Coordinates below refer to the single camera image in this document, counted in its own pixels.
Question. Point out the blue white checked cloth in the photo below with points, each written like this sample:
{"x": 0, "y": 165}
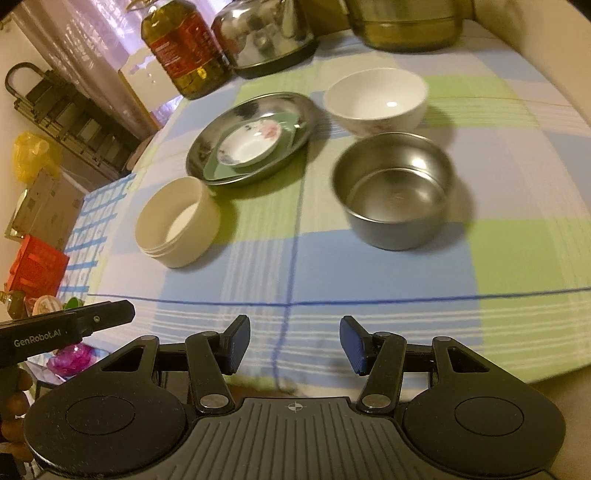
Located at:
{"x": 88, "y": 239}

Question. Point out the cream plastic round container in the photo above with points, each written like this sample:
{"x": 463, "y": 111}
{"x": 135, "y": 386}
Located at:
{"x": 178, "y": 223}

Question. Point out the red plastic crate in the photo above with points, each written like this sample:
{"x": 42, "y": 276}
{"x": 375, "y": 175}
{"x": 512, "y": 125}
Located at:
{"x": 37, "y": 270}

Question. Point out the yellow plastic bag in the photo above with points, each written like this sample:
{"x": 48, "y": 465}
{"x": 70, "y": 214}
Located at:
{"x": 33, "y": 153}

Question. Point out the stainless steel steamer pot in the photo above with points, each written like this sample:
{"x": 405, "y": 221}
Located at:
{"x": 405, "y": 25}

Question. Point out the stainless steel round bowl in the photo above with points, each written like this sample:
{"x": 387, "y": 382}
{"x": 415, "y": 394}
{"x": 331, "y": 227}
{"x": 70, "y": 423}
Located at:
{"x": 395, "y": 189}

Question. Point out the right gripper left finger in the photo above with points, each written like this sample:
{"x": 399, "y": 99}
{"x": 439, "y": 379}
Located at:
{"x": 210, "y": 357}

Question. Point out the white ceramic bowl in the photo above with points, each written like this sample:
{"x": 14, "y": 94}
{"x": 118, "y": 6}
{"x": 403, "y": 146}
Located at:
{"x": 378, "y": 100}

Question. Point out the green square plastic plate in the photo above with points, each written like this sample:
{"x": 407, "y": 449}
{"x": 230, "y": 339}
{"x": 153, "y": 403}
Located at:
{"x": 291, "y": 124}

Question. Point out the cardboard box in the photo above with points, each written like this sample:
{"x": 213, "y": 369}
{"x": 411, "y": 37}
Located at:
{"x": 47, "y": 210}

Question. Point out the stainless steel kettle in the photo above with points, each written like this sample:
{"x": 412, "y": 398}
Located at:
{"x": 260, "y": 38}

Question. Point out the person's left hand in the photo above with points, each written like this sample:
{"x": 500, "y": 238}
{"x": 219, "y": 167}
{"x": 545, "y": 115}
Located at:
{"x": 14, "y": 405}

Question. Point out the small floral ceramic saucer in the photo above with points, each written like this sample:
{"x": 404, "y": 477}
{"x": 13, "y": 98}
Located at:
{"x": 249, "y": 143}

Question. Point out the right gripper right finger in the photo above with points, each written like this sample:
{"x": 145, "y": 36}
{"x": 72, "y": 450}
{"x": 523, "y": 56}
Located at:
{"x": 379, "y": 357}

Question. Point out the checkered pastel tablecloth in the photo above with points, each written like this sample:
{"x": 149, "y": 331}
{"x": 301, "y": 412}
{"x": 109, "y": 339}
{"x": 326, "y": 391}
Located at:
{"x": 508, "y": 276}

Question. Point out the stainless steel oval plate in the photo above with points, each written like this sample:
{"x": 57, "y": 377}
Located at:
{"x": 254, "y": 108}

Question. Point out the lilac window curtain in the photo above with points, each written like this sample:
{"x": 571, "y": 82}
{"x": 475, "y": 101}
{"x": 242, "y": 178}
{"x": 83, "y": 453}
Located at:
{"x": 87, "y": 42}

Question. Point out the dark folding rack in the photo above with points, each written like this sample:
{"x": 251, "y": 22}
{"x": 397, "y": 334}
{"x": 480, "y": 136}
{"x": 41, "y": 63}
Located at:
{"x": 74, "y": 121}

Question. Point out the cooking oil bottle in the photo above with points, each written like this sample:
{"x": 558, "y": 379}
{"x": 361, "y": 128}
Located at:
{"x": 179, "y": 38}

